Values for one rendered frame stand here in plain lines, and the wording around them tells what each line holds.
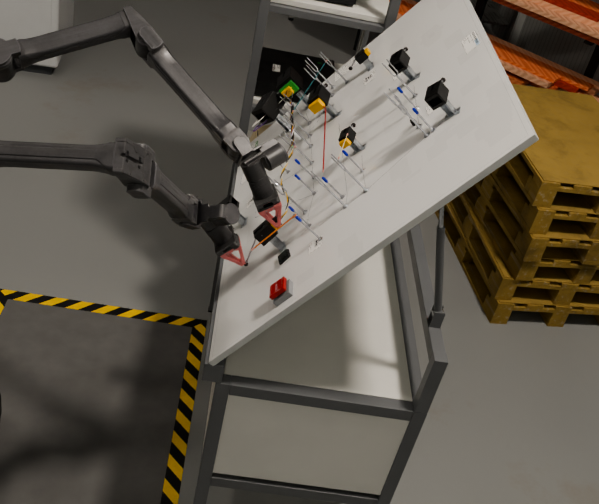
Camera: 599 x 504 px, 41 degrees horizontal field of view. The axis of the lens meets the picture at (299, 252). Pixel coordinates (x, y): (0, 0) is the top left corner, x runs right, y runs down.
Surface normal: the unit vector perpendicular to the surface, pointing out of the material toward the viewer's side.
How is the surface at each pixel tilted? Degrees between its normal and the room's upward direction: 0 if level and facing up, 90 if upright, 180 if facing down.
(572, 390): 0
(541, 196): 90
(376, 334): 0
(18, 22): 90
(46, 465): 0
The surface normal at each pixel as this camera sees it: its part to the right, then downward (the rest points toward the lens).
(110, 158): -0.02, -0.19
